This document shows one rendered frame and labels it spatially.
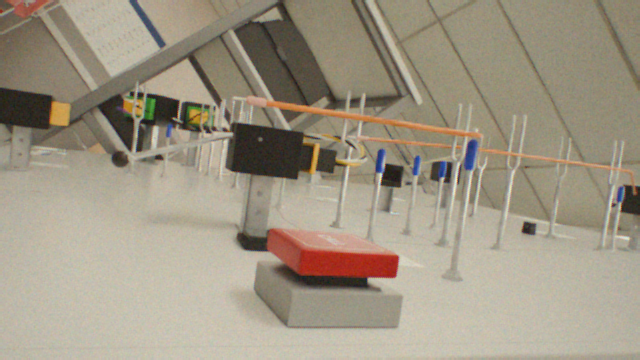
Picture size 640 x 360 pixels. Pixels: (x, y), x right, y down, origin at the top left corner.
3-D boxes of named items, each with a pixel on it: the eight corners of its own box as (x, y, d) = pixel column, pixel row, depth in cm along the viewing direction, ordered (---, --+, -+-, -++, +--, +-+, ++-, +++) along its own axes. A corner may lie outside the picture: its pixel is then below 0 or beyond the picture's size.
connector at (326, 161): (272, 163, 47) (276, 140, 47) (322, 170, 49) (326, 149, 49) (283, 166, 44) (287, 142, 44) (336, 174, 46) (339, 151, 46)
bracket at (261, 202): (235, 225, 48) (242, 170, 47) (261, 228, 48) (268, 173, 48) (243, 235, 43) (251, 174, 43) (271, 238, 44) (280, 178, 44)
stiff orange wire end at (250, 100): (231, 102, 35) (232, 94, 35) (475, 140, 38) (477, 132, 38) (232, 101, 33) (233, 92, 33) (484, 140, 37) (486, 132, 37)
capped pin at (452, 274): (436, 276, 38) (460, 125, 37) (449, 275, 39) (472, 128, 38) (454, 282, 37) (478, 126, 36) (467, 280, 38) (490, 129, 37)
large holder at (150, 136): (190, 165, 125) (198, 104, 125) (150, 165, 108) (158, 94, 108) (164, 161, 127) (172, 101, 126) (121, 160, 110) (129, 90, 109)
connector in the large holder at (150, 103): (153, 120, 108) (156, 99, 108) (145, 118, 105) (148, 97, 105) (128, 116, 109) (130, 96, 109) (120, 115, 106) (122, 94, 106)
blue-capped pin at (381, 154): (357, 241, 48) (371, 147, 48) (372, 243, 49) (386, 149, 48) (363, 245, 47) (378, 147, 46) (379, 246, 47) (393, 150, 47)
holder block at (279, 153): (224, 168, 47) (230, 122, 46) (286, 175, 48) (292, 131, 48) (231, 171, 43) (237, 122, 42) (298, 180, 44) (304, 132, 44)
